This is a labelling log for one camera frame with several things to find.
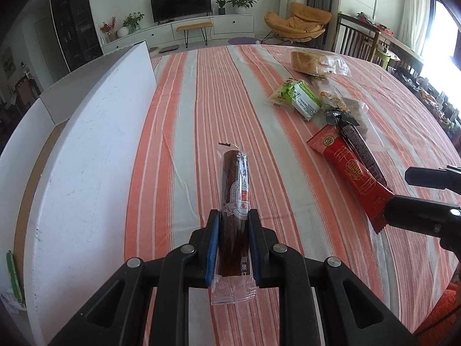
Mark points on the white television cabinet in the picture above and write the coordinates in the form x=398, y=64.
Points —
x=230, y=25

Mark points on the orange fleece clothing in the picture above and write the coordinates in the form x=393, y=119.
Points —
x=443, y=317

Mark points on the green stick snack packet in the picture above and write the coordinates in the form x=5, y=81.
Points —
x=13, y=277

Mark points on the white cardboard box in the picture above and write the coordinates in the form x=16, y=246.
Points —
x=90, y=169

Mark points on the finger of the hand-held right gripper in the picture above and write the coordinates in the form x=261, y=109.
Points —
x=432, y=178
x=421, y=216

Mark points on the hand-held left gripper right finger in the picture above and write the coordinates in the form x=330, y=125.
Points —
x=254, y=248

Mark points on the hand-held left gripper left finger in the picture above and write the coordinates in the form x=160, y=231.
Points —
x=213, y=248

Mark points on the orange lounge chair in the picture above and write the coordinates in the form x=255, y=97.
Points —
x=299, y=21

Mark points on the large leafy potted plant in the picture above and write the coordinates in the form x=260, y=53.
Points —
x=241, y=1

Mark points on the brown fruit roll packet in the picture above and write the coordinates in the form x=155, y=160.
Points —
x=236, y=187

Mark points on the brown cake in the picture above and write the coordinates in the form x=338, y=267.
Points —
x=354, y=110

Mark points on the flat screen television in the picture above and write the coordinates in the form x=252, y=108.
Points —
x=180, y=3

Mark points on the long black-topped candy packet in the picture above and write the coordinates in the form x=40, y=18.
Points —
x=354, y=140

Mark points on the dark wooden slatted chairs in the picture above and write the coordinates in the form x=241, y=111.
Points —
x=356, y=39

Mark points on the bread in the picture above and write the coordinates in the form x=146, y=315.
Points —
x=304, y=61

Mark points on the long red snack packet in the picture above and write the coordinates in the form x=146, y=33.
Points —
x=356, y=173

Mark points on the green and white snack packet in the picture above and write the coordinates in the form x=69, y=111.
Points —
x=299, y=95

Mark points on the small potted plant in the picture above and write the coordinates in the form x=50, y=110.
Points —
x=221, y=7

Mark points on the cluster of jars and bottles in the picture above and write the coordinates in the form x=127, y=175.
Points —
x=435, y=101

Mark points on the plant in white pot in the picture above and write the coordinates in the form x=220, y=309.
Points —
x=129, y=23

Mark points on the white curtain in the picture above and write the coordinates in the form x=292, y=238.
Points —
x=414, y=10

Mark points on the purple round rug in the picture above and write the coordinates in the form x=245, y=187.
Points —
x=242, y=40

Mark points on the beige pastry packet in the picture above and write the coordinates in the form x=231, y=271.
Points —
x=326, y=88

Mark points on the dark display cabinet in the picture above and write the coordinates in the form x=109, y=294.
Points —
x=75, y=21

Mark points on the red flowers in vase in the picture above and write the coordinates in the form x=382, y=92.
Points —
x=109, y=29

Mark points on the small wooden bench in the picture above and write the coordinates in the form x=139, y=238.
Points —
x=194, y=26

